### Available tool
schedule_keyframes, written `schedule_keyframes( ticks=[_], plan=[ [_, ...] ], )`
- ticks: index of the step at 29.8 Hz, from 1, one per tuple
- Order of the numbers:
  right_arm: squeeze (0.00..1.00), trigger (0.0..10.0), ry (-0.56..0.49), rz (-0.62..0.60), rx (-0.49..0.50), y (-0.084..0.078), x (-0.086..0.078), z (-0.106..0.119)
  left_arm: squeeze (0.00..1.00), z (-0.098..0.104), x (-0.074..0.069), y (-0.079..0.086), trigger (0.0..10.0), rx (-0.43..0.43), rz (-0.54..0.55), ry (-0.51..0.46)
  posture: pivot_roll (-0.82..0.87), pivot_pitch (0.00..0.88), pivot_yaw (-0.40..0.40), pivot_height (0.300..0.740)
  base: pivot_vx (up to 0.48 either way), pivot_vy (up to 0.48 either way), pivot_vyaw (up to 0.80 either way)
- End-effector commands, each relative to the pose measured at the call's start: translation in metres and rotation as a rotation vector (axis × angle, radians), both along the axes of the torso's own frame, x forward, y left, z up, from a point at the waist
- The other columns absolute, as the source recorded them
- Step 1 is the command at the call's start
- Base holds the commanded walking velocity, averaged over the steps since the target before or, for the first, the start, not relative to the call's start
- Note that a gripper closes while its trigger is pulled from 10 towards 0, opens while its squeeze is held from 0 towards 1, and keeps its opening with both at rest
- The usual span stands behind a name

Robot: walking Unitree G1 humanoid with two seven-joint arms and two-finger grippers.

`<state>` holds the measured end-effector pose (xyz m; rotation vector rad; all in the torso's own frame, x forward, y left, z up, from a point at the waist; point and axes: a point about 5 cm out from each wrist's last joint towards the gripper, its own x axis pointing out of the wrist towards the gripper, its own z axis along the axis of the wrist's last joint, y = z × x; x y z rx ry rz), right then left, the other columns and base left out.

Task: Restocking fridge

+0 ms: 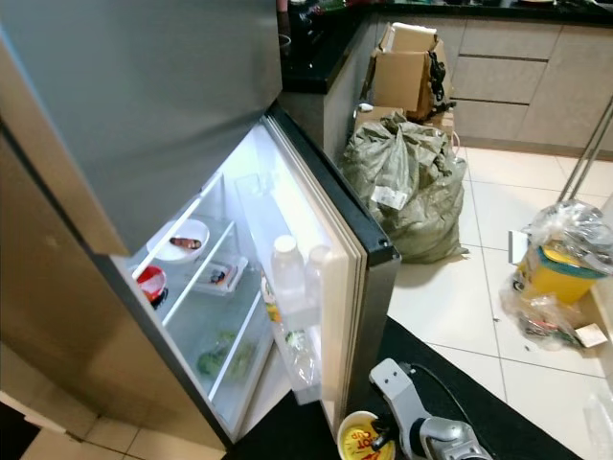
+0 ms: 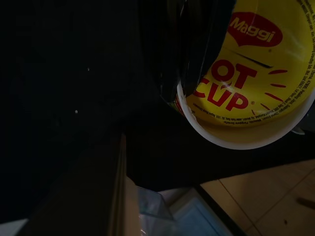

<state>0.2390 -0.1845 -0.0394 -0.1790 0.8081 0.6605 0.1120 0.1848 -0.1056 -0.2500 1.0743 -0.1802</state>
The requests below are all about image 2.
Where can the green yellow-lid noodle cup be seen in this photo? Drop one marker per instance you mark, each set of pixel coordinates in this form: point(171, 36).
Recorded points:
point(246, 110)

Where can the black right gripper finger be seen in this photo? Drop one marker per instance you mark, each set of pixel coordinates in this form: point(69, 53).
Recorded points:
point(192, 37)

